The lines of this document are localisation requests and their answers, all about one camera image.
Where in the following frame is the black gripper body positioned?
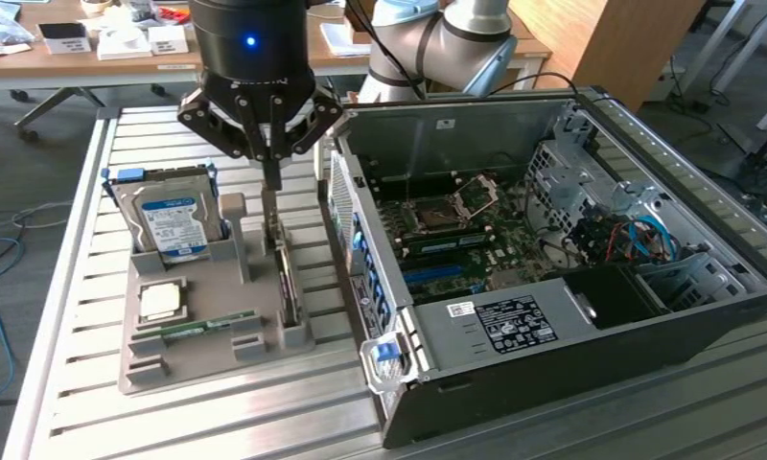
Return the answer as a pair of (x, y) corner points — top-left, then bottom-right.
(187, 0), (318, 104)

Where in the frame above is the black green graphics card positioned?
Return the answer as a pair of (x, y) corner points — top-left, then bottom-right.
(259, 189), (308, 332)

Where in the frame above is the wooden desk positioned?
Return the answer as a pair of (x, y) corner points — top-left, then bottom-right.
(0, 0), (205, 143)
(199, 18), (550, 104)

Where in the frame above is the small white box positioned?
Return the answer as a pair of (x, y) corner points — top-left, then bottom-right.
(146, 24), (190, 57)

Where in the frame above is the paper stack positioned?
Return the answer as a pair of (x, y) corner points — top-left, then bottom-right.
(318, 21), (373, 58)

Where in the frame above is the flat white box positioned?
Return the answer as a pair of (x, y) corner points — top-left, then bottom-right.
(94, 26), (154, 61)

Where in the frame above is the hard disk with blue caddy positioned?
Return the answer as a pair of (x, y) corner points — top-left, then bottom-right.
(101, 162), (226, 265)

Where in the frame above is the CPU socket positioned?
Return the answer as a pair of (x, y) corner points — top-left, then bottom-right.
(408, 195), (468, 234)

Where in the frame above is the white box with black lid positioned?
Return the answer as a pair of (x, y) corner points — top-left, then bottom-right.
(37, 21), (94, 56)

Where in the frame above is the metal socket cover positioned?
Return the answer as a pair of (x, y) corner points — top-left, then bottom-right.
(445, 172), (504, 219)

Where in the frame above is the blue expansion slot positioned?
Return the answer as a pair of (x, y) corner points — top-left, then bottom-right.
(404, 264), (468, 285)

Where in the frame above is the clear plastic bag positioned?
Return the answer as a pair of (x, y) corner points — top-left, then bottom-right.
(0, 10), (37, 45)

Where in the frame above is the silver CPU chip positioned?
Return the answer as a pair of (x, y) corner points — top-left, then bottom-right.
(137, 285), (186, 322)

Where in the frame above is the grey printed parts rack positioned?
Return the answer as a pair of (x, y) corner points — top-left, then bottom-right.
(117, 191), (318, 397)

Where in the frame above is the silver disk bay cage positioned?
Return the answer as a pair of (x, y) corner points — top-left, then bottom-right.
(524, 138), (752, 312)

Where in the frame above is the green motherboard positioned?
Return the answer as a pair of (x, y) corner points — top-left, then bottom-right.
(376, 189), (550, 303)

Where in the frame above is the wooden cabinet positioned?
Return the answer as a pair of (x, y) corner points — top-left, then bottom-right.
(506, 0), (708, 111)

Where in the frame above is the grey power supply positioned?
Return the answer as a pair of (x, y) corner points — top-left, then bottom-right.
(412, 277), (599, 375)

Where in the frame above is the black grey PC case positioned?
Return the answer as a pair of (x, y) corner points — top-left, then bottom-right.
(312, 84), (767, 449)

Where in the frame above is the white desk leg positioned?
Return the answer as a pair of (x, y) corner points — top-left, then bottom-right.
(708, 0), (767, 95)

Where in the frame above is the blue wire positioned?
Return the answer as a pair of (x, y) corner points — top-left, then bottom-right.
(625, 215), (680, 264)

